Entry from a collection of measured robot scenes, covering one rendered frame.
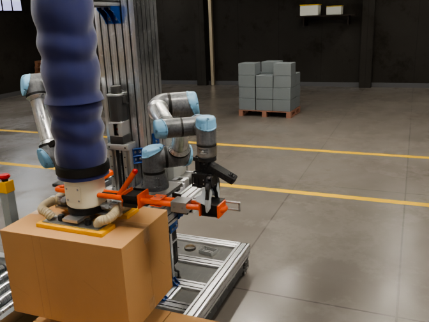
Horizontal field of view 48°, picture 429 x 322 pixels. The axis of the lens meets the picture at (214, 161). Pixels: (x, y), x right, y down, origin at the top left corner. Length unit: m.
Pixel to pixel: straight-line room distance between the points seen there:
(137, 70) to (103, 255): 1.11
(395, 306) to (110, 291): 2.14
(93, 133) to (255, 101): 7.79
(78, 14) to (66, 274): 1.04
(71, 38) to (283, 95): 7.73
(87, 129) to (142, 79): 0.80
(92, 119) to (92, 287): 0.68
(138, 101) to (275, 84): 6.91
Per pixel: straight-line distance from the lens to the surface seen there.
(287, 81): 9.38
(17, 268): 2.29
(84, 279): 2.07
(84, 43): 1.95
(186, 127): 1.83
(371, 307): 3.53
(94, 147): 2.02
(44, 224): 2.18
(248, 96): 9.68
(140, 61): 2.68
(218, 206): 1.81
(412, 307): 3.61
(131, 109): 2.72
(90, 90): 1.97
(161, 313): 2.45
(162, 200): 1.97
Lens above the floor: 1.90
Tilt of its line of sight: 16 degrees down
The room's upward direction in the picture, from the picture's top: 2 degrees counter-clockwise
